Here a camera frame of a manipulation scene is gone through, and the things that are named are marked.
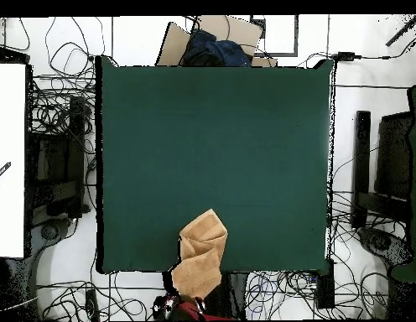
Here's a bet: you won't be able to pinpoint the dark blue garment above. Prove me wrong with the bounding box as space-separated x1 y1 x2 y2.
179 29 252 67

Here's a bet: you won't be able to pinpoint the black power adapter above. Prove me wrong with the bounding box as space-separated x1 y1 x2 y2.
336 50 362 62

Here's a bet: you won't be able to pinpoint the tan terry towel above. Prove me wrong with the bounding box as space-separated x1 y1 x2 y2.
170 208 229 300

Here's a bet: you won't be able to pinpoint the black strip with print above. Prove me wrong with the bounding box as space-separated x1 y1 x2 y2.
0 161 12 184

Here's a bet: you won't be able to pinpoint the black power strip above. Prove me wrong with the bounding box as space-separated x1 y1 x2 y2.
85 288 101 321

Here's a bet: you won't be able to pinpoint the brown cardboard sheet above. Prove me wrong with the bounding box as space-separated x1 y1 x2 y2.
194 14 265 59
155 21 193 67

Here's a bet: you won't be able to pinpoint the black stand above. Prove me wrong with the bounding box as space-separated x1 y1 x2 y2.
26 96 91 242
351 110 415 269

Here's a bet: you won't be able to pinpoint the tangled black cables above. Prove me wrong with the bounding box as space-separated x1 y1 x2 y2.
26 16 107 135
36 271 169 321
244 269 397 321

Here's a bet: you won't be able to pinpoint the black rectangular frame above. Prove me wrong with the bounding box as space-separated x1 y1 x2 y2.
249 14 299 57

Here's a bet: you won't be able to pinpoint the white board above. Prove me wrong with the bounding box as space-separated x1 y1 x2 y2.
0 62 27 258

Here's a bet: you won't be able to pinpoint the black rod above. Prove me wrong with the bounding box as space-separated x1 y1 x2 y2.
384 14 416 47

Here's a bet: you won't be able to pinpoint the dark green table cloth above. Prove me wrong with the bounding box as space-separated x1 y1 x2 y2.
95 55 335 274

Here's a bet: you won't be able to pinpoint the black box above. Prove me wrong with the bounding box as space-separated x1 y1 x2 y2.
315 259 335 309

